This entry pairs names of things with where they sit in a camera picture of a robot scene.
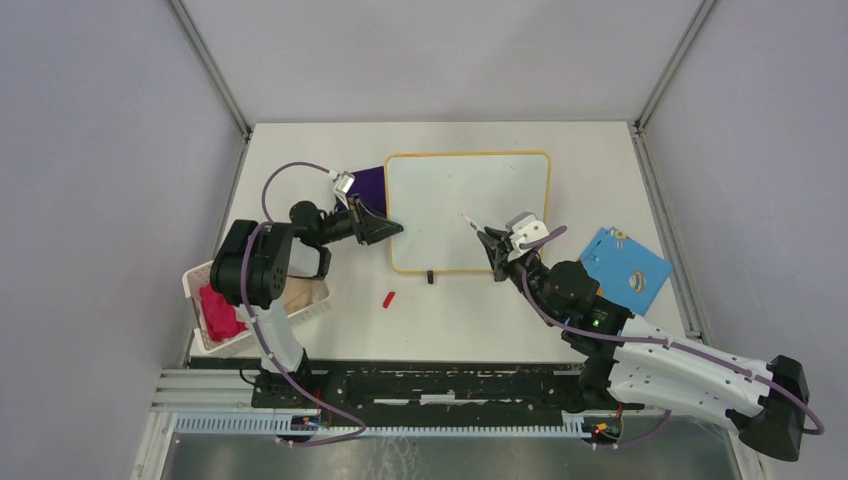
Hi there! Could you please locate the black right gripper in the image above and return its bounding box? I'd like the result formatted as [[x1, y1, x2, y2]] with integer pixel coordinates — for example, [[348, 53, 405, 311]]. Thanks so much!
[[477, 227, 558, 326]]

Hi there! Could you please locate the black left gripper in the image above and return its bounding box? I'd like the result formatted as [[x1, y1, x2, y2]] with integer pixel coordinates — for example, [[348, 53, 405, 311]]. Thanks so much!
[[316, 193, 404, 246]]

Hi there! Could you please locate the red capped whiteboard marker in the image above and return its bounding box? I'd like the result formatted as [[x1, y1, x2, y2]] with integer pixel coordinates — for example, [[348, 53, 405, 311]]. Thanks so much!
[[460, 214, 485, 233]]

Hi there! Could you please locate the red marker cap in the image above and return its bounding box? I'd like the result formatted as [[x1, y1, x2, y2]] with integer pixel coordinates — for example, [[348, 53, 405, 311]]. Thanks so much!
[[382, 291, 396, 309]]

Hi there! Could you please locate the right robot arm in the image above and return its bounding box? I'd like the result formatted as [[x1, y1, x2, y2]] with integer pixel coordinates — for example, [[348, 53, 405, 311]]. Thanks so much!
[[473, 216, 825, 462]]

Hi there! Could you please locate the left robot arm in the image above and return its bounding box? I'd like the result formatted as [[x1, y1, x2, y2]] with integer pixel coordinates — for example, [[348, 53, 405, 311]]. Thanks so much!
[[210, 194, 404, 408]]

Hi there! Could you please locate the yellow framed whiteboard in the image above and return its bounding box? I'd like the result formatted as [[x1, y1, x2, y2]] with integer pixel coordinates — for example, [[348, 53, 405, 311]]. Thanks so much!
[[384, 150, 552, 274]]

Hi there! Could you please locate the purple cloth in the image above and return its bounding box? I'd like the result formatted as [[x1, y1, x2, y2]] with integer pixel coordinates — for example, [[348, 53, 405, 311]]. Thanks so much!
[[334, 166, 387, 216]]

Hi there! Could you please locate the beige cloth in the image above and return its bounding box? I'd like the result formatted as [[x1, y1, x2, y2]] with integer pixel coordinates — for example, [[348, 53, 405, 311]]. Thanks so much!
[[282, 277, 330, 315]]

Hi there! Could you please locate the blue cartoon print cloth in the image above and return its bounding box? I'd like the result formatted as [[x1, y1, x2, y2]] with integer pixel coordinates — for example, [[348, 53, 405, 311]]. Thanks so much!
[[579, 227, 673, 316]]

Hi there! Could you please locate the red cloth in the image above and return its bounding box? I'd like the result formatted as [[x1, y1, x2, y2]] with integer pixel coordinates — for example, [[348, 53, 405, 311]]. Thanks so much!
[[199, 284, 248, 342]]

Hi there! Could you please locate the white plastic basket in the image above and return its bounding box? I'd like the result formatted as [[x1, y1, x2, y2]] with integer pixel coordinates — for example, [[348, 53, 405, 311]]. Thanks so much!
[[182, 260, 335, 359]]

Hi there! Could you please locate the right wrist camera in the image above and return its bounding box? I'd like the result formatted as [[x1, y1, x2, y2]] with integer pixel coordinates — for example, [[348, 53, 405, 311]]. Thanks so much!
[[505, 212, 549, 254]]

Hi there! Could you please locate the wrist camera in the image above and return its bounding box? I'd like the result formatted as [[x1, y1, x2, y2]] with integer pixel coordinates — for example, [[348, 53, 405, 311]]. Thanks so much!
[[505, 212, 549, 254], [327, 170, 355, 205]]

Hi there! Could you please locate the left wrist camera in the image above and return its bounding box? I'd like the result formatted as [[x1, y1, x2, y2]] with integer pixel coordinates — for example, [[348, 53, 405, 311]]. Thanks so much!
[[327, 170, 355, 205]]

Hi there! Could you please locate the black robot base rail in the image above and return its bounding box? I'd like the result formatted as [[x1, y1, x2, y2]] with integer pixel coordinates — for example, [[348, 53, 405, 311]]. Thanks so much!
[[251, 359, 621, 428]]

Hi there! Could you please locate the left aluminium frame post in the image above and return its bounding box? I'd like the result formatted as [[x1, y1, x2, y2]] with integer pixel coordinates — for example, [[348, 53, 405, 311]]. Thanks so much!
[[165, 0, 253, 141]]

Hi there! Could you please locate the white slotted cable duct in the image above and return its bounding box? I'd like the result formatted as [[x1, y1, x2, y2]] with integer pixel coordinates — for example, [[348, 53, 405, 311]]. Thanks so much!
[[173, 413, 590, 439]]

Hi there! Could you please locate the grey aluminium frame post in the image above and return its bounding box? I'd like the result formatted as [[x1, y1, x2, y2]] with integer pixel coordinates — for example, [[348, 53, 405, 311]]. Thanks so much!
[[633, 0, 719, 132]]

